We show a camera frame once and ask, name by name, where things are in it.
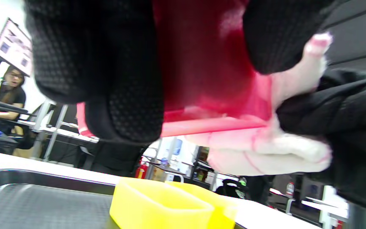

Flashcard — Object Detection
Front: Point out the person's left hand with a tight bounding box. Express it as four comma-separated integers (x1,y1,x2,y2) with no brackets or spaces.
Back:
24,0,334,143

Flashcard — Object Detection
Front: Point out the person's right hand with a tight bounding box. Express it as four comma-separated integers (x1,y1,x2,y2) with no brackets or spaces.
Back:
277,68,366,210

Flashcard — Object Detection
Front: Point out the white pink dish cloth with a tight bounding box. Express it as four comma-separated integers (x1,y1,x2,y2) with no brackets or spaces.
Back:
185,32,333,177

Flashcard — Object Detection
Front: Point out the pink plastic food container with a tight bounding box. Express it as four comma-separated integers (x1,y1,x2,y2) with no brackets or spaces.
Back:
77,0,272,138

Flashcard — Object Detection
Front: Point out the amber yellow plastic food container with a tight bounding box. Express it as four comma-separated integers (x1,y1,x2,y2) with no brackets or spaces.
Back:
166,181,239,229

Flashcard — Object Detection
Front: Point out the lemon yellow plastic food container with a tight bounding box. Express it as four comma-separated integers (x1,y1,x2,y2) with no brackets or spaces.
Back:
109,177,215,229

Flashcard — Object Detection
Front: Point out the monitor on stand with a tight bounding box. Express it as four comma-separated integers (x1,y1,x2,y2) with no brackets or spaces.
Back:
0,18,33,97

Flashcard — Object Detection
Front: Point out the red fire extinguisher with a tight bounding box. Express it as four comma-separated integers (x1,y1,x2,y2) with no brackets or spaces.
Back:
135,161,149,179

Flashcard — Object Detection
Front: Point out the black plastic tray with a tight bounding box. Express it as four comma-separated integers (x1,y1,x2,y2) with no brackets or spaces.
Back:
0,169,120,229

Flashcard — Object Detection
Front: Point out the white table frame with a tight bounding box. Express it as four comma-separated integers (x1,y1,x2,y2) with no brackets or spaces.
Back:
18,99,101,163

